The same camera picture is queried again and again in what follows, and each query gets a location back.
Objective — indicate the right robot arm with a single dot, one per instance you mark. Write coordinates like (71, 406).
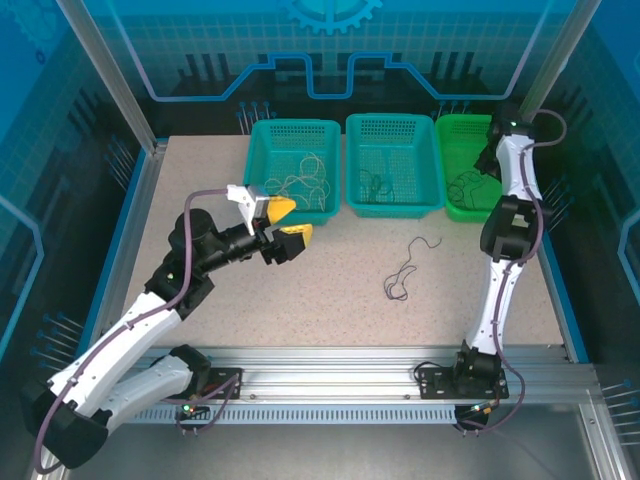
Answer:
(500, 300)

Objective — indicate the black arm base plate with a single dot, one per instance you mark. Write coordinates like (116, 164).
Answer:
(435, 382)
(225, 380)

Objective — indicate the aluminium table rail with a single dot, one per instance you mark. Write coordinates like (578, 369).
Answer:
(325, 370)

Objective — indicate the aluminium frame post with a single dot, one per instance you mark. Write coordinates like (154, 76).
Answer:
(115, 85)
(555, 65)

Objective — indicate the aluminium side rail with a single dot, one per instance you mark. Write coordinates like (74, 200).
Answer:
(145, 185)

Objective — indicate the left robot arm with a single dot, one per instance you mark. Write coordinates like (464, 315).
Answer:
(115, 335)

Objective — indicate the green plastic basket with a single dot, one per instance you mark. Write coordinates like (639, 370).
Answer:
(460, 145)

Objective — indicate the teal plastic basket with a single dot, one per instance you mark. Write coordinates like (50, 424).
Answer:
(295, 121)
(390, 116)

